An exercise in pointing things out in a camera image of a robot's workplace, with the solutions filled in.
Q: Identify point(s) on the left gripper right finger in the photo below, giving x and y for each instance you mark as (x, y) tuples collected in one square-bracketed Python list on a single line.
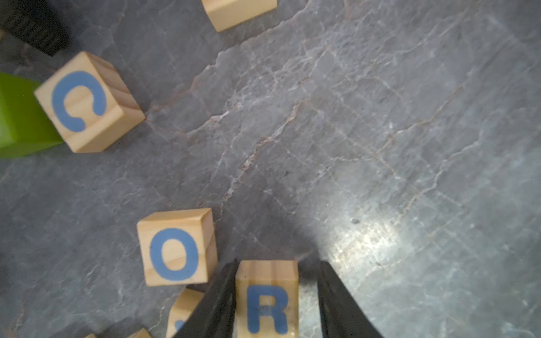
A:
[(340, 315)]

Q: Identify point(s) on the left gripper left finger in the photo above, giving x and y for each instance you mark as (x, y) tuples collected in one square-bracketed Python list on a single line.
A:
[(214, 316)]

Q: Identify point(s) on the wooden block blue E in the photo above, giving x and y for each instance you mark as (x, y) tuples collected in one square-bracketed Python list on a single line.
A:
[(182, 309)]

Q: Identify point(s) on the wooden block blue R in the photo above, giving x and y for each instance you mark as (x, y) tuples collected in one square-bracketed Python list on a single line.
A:
[(267, 298)]

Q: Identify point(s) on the green block letter N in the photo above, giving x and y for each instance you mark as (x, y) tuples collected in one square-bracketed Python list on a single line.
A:
[(25, 127)]

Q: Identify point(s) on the wooden block green plus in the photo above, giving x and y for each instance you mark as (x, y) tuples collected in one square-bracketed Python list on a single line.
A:
[(142, 333)]

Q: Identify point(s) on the wooden block blue O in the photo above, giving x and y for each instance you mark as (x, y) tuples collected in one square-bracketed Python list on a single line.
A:
[(178, 247)]

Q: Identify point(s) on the wooden block blue C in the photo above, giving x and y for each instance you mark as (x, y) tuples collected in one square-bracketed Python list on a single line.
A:
[(89, 104)]

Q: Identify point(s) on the wooden block orange Q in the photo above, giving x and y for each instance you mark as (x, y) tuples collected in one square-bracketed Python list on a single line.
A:
[(225, 14)]

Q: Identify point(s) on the right whiteboard foot black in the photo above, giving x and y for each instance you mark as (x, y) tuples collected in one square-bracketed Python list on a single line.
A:
[(35, 23)]

